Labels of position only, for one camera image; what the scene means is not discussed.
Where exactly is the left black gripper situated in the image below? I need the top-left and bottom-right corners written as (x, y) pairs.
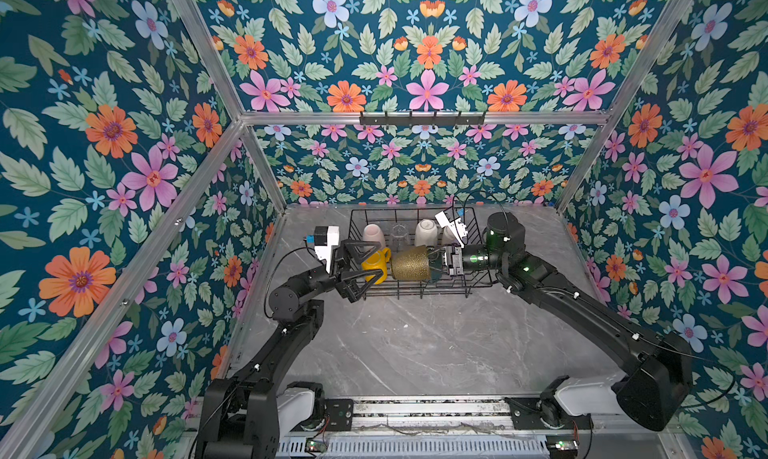
top-left (282, 246), bottom-right (375, 313)

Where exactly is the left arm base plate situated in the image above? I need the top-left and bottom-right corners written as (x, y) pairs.
top-left (312, 398), bottom-right (355, 433)

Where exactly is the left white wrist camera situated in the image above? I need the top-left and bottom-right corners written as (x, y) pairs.
top-left (306, 226), bottom-right (341, 273)

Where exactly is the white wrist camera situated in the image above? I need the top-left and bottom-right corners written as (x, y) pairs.
top-left (435, 211), bottom-right (468, 248)
top-left (306, 226), bottom-right (341, 273)

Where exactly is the olive green glass cup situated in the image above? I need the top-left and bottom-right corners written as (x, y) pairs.
top-left (391, 246), bottom-right (431, 282)

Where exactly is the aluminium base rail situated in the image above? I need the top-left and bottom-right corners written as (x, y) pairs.
top-left (179, 395), bottom-right (679, 437)

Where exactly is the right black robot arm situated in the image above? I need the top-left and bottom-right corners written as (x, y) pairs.
top-left (431, 210), bottom-right (694, 432)

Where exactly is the yellow mug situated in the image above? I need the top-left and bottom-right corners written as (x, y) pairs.
top-left (362, 248), bottom-right (391, 285)

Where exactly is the black wall hook rail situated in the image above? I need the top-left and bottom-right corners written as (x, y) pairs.
top-left (358, 111), bottom-right (486, 128)

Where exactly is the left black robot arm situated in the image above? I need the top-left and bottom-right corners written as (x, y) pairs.
top-left (188, 239), bottom-right (382, 458)

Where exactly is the black wire dish rack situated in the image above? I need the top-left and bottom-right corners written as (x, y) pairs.
top-left (348, 206), bottom-right (493, 298)

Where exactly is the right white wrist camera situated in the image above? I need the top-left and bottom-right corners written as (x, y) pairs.
top-left (435, 211), bottom-right (468, 248)

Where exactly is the white ceramic mug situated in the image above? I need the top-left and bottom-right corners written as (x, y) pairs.
top-left (414, 219), bottom-right (440, 247)

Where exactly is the clear glass cup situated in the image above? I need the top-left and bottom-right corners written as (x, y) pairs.
top-left (390, 223), bottom-right (410, 251)

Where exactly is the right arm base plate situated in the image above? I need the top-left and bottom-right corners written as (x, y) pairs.
top-left (503, 396), bottom-right (593, 430)

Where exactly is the cream mug pink handle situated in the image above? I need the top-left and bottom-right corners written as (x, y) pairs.
top-left (362, 223), bottom-right (387, 250)

